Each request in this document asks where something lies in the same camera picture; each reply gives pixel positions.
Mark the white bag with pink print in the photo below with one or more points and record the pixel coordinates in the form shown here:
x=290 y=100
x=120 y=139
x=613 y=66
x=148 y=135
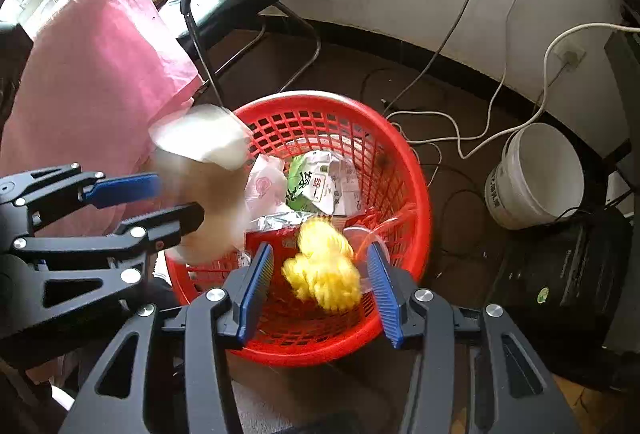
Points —
x=265 y=186

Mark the silver foil packet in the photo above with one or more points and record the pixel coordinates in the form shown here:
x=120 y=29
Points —
x=275 y=220

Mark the red plastic mesh basket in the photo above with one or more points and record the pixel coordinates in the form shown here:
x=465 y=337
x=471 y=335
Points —
x=310 y=329

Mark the green snack packet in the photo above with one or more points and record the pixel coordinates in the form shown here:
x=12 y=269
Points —
x=305 y=179

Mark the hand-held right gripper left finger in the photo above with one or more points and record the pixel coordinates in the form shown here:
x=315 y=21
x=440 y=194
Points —
x=255 y=284

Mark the yellow plastic ribbon bundle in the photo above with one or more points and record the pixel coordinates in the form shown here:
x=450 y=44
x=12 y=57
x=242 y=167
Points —
x=320 y=274

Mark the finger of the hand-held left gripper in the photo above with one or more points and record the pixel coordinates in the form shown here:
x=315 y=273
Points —
x=125 y=189
x=165 y=224

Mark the black floor machine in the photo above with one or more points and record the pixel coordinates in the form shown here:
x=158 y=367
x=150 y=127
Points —
x=560 y=274

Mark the clear plastic cup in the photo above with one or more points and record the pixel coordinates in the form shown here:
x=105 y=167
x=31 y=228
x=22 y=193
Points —
x=357 y=239

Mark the white wall socket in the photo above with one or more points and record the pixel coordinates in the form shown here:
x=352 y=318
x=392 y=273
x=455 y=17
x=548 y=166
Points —
x=572 y=54

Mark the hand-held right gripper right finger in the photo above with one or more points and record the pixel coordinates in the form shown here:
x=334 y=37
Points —
x=387 y=294

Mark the white translucent plastic bag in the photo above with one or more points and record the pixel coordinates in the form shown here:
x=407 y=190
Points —
x=210 y=194

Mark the white plastic bucket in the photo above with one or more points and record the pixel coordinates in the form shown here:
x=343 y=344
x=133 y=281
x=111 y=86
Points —
x=540 y=184

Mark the pink floral tablecloth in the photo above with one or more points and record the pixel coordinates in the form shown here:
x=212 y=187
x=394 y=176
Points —
x=90 y=79

